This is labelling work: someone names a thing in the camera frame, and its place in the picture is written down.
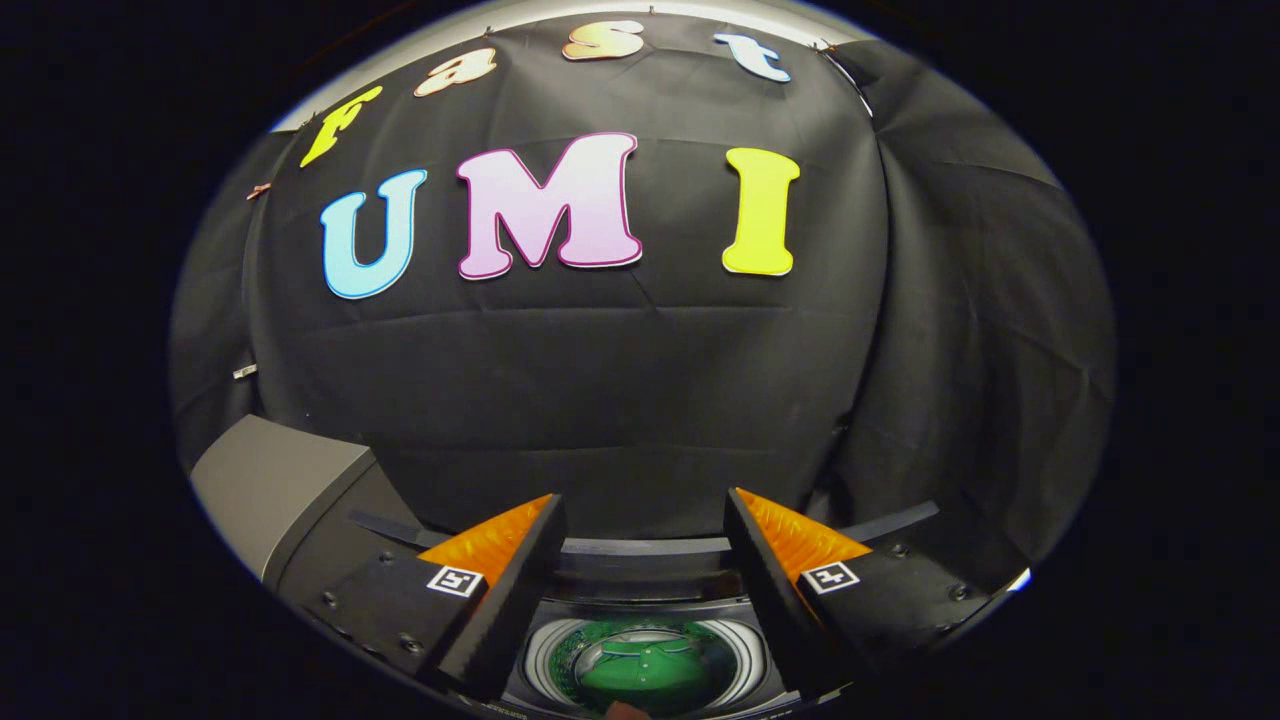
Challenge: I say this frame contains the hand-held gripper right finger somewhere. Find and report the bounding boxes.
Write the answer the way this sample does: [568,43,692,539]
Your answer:
[723,487,1001,701]

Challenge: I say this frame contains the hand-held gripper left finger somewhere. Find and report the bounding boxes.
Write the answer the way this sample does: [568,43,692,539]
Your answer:
[300,492,568,701]

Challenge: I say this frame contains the grey washing machine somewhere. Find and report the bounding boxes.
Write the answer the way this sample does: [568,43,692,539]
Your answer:
[348,500,943,720]

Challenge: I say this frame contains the green polo shirt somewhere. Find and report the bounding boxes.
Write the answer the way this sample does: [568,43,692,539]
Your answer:
[550,620,743,716]

